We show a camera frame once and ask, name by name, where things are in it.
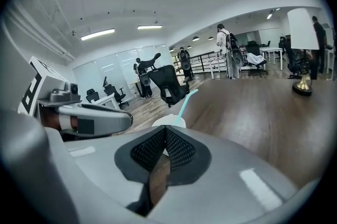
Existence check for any black chair with white cloth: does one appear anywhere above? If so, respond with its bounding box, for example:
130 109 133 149
244 40 269 76

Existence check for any white cup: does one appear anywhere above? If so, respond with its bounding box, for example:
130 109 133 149
152 114 187 129

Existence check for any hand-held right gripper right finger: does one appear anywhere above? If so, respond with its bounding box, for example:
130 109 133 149
136 125 321 224

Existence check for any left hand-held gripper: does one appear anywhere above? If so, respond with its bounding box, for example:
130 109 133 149
17 56 134 141

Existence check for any teal straw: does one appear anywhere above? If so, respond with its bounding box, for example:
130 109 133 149
175 89 199 126

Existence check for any white table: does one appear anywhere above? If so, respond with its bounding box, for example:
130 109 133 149
260 46 284 71

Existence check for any white shade brass table lamp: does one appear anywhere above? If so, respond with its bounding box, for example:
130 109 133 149
286 7 321 97

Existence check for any white desk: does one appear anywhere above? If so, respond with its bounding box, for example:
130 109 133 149
91 93 123 110

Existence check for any black mesh office chair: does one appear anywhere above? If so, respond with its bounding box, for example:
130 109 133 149
147 53 191 108

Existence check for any black metal railing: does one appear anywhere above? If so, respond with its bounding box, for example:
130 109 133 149
189 51 229 73

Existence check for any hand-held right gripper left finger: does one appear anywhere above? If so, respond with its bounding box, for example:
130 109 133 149
45 125 166 224

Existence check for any light wooden table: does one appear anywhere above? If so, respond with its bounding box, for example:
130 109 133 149
130 81 144 99

